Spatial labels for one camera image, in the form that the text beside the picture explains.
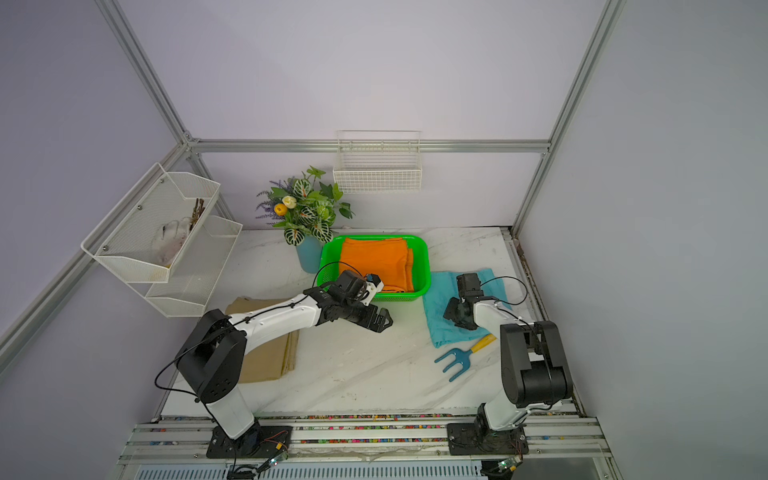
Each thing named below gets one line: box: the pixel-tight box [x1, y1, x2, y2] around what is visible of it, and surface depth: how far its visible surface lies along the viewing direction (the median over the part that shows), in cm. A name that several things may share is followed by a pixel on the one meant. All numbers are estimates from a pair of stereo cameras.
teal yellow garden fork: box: [434, 333, 497, 382], surface depth 89 cm
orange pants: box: [340, 237, 415, 293], surface depth 106 cm
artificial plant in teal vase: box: [255, 166, 355, 274], surface depth 84 cm
